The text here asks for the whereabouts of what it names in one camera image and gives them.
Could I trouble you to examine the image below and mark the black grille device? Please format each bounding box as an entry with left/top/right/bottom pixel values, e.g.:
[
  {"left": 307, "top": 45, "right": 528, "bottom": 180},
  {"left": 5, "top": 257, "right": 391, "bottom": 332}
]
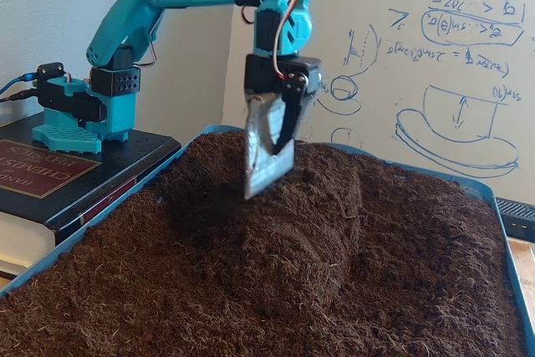
[{"left": 495, "top": 196, "right": 535, "bottom": 243}]

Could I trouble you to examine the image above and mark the blue plastic tray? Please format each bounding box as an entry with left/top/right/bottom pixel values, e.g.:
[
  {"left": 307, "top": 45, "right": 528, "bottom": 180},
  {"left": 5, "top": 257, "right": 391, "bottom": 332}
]
[{"left": 0, "top": 124, "right": 535, "bottom": 357}]

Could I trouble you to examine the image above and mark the black chemistry handbook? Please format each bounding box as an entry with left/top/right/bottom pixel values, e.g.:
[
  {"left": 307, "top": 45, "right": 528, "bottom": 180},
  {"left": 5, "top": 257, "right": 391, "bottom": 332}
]
[{"left": 0, "top": 116, "right": 183, "bottom": 281}]

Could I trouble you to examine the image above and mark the brown soil bed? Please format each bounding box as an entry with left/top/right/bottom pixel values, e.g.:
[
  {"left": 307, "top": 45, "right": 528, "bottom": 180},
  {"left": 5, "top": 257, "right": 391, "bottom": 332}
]
[{"left": 0, "top": 130, "right": 526, "bottom": 357}]

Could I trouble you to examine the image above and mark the black cable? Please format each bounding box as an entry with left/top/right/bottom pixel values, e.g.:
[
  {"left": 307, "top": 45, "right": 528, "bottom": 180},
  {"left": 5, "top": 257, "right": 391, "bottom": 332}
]
[{"left": 0, "top": 89, "right": 41, "bottom": 104}]

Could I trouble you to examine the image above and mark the whiteboard with blue drawings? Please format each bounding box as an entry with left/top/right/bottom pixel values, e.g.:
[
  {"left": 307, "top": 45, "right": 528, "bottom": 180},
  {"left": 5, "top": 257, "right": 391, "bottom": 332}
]
[{"left": 257, "top": 0, "right": 535, "bottom": 203}]

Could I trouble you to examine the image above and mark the blue cable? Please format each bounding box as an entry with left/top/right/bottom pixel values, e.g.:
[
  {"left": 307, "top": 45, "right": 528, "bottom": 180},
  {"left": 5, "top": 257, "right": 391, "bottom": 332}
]
[{"left": 0, "top": 74, "right": 39, "bottom": 95}]

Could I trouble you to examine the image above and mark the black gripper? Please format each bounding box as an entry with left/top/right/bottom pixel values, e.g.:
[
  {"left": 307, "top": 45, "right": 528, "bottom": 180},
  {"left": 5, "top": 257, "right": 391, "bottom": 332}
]
[{"left": 242, "top": 54, "right": 324, "bottom": 201}]

